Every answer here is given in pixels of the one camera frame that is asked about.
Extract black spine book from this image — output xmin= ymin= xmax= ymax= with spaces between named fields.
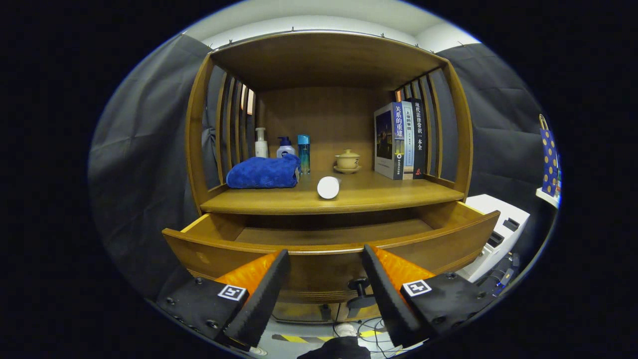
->
xmin=411 ymin=98 xmax=427 ymax=179

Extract blue polka dot gift bag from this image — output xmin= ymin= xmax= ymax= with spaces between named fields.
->
xmin=538 ymin=114 xmax=559 ymax=197

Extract blue towel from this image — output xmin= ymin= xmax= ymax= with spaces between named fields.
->
xmin=226 ymin=154 xmax=301 ymax=189

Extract wooden countertop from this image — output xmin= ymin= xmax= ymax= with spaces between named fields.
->
xmin=200 ymin=170 xmax=465 ymax=215

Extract blue spine book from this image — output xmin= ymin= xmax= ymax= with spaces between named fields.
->
xmin=374 ymin=102 xmax=405 ymax=180

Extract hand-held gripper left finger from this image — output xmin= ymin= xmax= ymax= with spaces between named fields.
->
xmin=157 ymin=249 xmax=291 ymax=350

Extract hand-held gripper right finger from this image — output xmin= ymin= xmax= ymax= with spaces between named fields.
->
xmin=361 ymin=244 xmax=499 ymax=349

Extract white side table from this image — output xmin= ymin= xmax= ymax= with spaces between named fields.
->
xmin=536 ymin=187 xmax=561 ymax=209

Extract floor cables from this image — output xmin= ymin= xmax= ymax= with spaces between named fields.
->
xmin=331 ymin=317 xmax=399 ymax=357

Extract white facial cleanser tube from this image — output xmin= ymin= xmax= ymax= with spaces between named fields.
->
xmin=317 ymin=176 xmax=341 ymax=200

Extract beige lidded teacup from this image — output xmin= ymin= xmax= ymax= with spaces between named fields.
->
xmin=333 ymin=149 xmax=361 ymax=175

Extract light spine book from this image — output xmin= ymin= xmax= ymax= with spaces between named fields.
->
xmin=401 ymin=101 xmax=415 ymax=179

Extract wooden drawer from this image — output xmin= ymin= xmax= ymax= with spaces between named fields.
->
xmin=162 ymin=201 xmax=500 ymax=307

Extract teal bottle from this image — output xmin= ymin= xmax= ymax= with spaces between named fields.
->
xmin=298 ymin=134 xmax=311 ymax=175

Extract black computer case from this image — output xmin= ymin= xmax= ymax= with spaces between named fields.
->
xmin=478 ymin=252 xmax=521 ymax=295

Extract wooden cabinet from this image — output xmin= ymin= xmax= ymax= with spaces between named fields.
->
xmin=162 ymin=31 xmax=500 ymax=324

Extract white pump bottle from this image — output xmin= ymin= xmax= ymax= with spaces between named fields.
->
xmin=254 ymin=127 xmax=269 ymax=159

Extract white box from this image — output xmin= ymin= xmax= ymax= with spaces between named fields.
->
xmin=456 ymin=194 xmax=530 ymax=283

